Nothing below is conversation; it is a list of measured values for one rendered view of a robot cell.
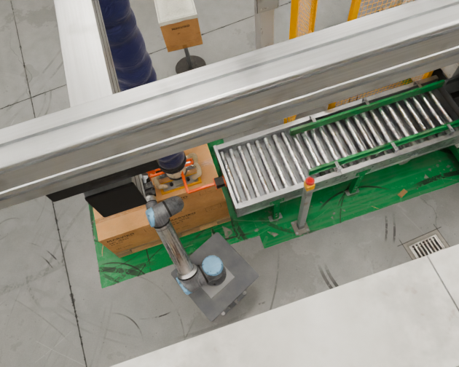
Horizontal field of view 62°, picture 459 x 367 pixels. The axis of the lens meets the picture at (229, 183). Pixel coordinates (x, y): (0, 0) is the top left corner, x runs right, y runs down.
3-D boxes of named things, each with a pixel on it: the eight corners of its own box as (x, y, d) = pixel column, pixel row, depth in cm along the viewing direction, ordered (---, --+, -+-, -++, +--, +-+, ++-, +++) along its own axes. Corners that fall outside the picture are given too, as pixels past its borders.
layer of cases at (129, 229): (202, 137, 428) (196, 116, 392) (229, 215, 383) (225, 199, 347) (99, 170, 421) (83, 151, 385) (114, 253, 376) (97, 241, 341)
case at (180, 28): (160, 16, 452) (151, -15, 416) (193, 8, 453) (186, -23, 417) (167, 52, 425) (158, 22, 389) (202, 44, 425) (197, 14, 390)
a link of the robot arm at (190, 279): (209, 287, 274) (167, 205, 238) (187, 301, 270) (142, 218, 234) (201, 276, 287) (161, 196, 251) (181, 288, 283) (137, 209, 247)
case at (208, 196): (212, 164, 365) (206, 142, 329) (224, 201, 347) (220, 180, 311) (151, 184, 361) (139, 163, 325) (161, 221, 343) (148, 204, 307)
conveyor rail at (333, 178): (465, 136, 369) (474, 124, 352) (468, 140, 367) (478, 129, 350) (238, 212, 356) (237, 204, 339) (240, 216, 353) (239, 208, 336)
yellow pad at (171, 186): (199, 172, 316) (197, 169, 312) (202, 182, 312) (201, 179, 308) (159, 185, 314) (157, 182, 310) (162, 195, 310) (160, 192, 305)
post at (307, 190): (301, 222, 388) (312, 178, 299) (304, 228, 385) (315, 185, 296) (296, 224, 387) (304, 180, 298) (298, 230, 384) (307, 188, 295)
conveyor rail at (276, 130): (428, 87, 398) (436, 74, 381) (431, 90, 396) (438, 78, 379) (218, 155, 385) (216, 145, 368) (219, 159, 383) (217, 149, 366)
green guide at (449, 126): (467, 120, 359) (471, 114, 351) (473, 129, 355) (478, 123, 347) (307, 172, 350) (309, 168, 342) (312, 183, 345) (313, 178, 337)
